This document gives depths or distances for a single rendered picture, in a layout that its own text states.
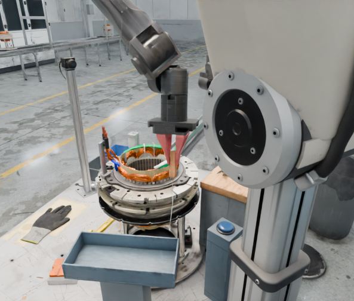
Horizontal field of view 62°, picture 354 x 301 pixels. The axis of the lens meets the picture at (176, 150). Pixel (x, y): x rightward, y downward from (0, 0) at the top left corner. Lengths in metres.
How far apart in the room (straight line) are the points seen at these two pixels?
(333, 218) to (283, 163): 2.14
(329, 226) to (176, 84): 2.07
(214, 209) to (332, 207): 1.52
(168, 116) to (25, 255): 0.81
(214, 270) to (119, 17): 0.68
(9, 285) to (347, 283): 1.91
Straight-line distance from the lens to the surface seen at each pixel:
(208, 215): 1.02
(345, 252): 2.53
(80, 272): 0.73
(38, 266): 1.17
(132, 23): 0.61
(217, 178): 0.98
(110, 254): 0.78
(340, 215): 2.45
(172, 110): 0.61
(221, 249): 0.83
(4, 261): 1.24
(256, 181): 0.37
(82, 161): 1.39
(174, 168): 0.65
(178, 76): 0.61
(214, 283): 0.93
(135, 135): 1.00
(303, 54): 0.30
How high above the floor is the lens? 1.56
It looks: 26 degrees down
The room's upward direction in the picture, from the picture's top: straight up
